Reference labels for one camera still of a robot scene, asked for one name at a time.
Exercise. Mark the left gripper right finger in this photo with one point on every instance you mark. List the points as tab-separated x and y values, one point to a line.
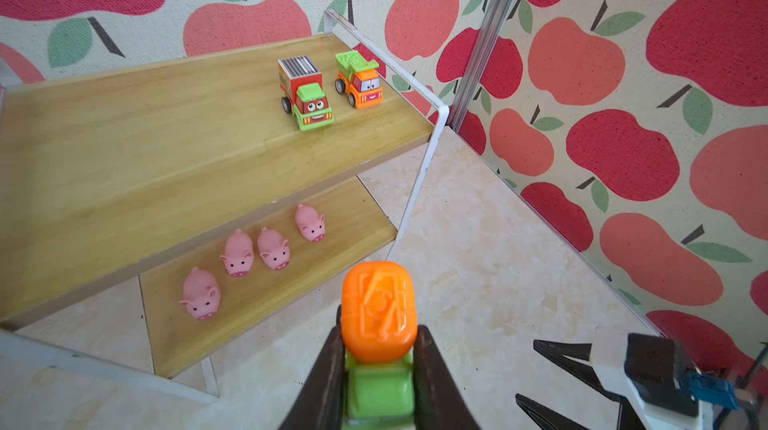
438	401

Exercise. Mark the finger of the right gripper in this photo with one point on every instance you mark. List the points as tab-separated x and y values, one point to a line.
548	419
574	359

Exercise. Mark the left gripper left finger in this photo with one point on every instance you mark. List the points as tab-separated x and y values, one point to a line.
319	404

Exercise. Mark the orange toy car with eyes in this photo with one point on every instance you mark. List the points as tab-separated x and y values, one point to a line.
379	326

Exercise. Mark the wooden two-tier shelf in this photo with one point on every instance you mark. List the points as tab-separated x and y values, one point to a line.
106	176

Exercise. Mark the yellow green toy car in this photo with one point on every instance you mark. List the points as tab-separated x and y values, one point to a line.
304	97

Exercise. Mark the orange green toy car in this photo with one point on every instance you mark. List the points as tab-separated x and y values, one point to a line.
358	79

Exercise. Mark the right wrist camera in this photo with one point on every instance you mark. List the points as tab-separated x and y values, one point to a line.
659	387

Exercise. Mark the right aluminium frame post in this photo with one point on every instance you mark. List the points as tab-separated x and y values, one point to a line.
494	19

